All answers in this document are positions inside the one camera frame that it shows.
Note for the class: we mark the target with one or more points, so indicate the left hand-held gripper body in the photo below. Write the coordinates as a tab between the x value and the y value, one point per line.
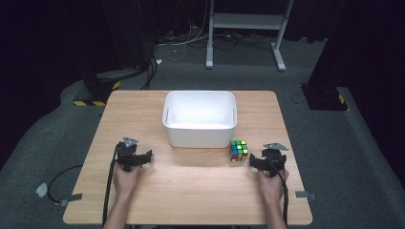
126	153

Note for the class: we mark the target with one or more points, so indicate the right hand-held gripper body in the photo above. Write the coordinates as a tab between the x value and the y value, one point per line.
273	159

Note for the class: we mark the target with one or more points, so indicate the multicoloured puzzle cube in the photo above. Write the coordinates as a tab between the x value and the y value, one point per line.
239	150

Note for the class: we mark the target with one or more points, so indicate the white plastic bin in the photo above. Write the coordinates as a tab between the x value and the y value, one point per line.
200	119

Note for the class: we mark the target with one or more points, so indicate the person's right hand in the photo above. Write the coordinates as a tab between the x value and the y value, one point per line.
270	186

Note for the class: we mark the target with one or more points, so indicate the person's left hand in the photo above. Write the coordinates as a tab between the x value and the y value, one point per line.
124	181

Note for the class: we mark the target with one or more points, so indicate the grey tape strip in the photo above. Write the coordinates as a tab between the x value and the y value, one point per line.
305	194
71	198

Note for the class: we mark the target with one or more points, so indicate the black yellow-striped stand base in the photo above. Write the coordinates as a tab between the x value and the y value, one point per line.
97	90

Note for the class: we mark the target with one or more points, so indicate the white plug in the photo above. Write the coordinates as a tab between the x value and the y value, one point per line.
41	190

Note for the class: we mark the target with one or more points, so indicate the grey metal stand frame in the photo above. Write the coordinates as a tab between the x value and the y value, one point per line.
245	22

